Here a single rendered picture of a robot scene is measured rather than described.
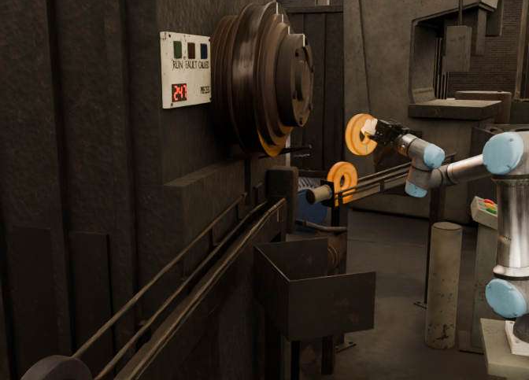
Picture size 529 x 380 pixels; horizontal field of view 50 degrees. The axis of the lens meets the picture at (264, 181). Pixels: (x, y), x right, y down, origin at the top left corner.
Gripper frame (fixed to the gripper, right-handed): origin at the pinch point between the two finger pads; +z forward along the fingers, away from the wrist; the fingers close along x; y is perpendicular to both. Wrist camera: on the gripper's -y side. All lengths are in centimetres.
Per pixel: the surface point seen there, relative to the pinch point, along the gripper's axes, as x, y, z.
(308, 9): -236, 1, 307
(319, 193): 14.1, -25.6, 1.2
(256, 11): 59, 40, -1
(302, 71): 47, 26, -12
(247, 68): 68, 27, -13
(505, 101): -410, -55, 167
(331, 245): 20.3, -37.7, -16.0
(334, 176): 6.6, -20.2, 2.8
